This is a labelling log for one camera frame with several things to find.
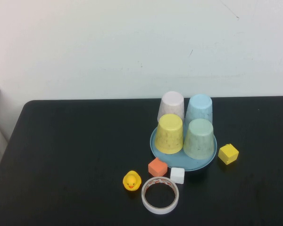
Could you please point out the yellow foam cube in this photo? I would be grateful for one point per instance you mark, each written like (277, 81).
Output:
(228, 154)

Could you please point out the pink cup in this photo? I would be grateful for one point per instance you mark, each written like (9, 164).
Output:
(171, 103)

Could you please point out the blue cup stand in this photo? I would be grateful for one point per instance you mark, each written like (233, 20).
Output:
(177, 163)

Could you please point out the orange foam cube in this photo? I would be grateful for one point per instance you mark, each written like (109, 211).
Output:
(157, 167)

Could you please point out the white foam cube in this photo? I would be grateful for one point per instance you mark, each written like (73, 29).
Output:
(177, 176)

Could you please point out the yellow rubber duck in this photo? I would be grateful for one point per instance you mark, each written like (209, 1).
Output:
(131, 181)

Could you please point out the blue cup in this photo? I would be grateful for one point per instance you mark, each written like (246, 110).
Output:
(199, 106)

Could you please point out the white tape roll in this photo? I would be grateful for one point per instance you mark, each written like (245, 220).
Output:
(146, 202)

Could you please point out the yellow cup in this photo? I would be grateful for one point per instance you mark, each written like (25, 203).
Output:
(169, 136)

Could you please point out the green cup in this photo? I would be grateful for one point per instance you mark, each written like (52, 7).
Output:
(199, 141)

